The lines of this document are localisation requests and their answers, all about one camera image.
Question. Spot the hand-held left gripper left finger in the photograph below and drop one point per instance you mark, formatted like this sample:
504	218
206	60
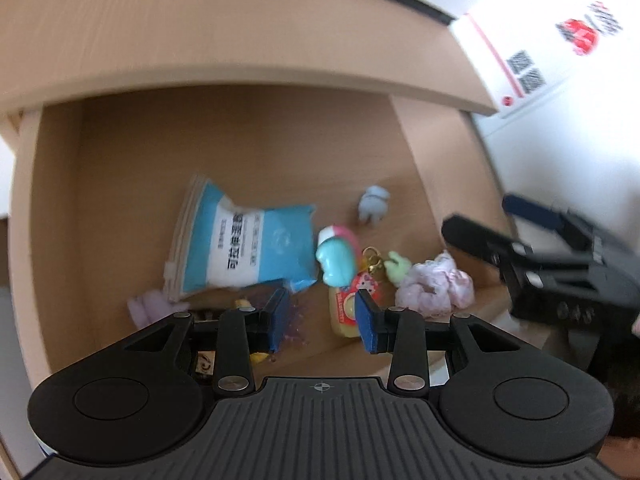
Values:
277	321

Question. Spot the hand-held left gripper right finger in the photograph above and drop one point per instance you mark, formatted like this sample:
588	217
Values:
367	322

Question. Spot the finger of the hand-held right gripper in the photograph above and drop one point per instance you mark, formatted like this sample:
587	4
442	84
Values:
530	210
475	237

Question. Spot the grey plush toy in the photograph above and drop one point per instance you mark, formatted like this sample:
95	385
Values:
372	205

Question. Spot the wooden drawer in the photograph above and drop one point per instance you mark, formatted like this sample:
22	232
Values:
250	150

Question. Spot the yellow packet red label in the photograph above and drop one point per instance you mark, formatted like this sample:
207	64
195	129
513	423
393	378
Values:
342	310

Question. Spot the yellow toy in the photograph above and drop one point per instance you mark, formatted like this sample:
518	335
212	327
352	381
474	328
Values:
243	304

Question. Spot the pink cloth scrunchie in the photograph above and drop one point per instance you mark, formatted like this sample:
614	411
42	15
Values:
435	285

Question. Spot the green toy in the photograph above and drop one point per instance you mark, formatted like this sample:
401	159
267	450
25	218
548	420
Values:
397	267

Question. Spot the teal pink toy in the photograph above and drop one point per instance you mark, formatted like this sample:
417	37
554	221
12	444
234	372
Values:
335	260

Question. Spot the blue white packet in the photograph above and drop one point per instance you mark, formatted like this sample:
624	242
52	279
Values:
280	245

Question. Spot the purple plush toy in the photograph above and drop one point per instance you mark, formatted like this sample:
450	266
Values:
150	307

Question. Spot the white box red print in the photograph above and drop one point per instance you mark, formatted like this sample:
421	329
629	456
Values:
560	10

